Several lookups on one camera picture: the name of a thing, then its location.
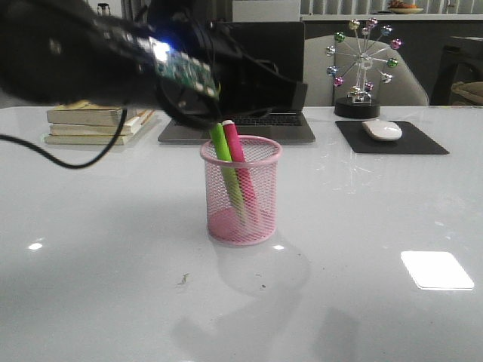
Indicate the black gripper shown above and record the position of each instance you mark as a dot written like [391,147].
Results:
[207,76]

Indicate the green pen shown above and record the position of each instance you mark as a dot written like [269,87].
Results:
[229,175]

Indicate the pink red pen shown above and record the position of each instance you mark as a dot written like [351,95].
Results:
[244,176]

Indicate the pink mesh pen holder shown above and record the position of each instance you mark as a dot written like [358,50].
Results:
[261,158]

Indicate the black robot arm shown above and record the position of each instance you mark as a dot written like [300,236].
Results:
[63,51]

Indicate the white cabinet column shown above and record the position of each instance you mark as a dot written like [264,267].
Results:
[265,11]

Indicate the grey open laptop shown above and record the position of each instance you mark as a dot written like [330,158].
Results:
[280,46]

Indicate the top yellow book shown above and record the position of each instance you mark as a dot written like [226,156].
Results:
[85,113]

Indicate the grey armchair right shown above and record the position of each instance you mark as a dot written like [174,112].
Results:
[403,90]

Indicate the middle book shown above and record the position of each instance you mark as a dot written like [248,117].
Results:
[131,126]

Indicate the ferris wheel desk toy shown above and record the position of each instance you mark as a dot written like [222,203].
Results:
[361,59]

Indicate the white computer mouse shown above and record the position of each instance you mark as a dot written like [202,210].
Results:
[382,130]

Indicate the fruit bowl on counter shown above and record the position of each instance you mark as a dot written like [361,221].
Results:
[401,7]

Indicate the black mouse pad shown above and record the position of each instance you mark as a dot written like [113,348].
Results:
[412,142]

